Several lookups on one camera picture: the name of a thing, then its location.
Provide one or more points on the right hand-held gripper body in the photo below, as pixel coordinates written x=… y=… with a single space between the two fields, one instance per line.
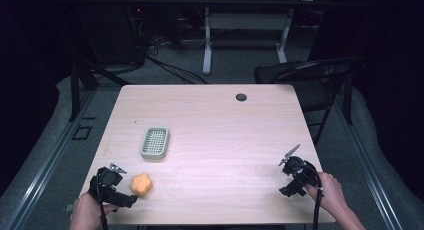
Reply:
x=298 y=176

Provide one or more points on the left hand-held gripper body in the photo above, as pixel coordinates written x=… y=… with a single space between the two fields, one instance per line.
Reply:
x=111 y=190

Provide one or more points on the orange flower-shaped soap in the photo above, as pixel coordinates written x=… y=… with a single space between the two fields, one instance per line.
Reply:
x=141 y=184

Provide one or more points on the person's left hand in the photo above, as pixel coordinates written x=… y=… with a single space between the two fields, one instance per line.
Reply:
x=86 y=211

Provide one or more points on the person's right hand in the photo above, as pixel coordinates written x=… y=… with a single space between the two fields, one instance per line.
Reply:
x=328 y=191

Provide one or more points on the green soap dish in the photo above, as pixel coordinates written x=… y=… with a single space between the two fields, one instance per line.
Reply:
x=154 y=143

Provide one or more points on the black folding chair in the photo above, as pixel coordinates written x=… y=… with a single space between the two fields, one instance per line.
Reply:
x=310 y=80

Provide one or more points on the black metal stand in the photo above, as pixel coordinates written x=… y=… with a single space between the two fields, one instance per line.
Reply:
x=76 y=90

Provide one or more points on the white desk with metal legs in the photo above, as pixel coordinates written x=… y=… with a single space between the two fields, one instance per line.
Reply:
x=246 y=21

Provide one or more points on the aluminium floor rail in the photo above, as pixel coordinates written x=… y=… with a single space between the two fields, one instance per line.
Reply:
x=370 y=176
x=50 y=163

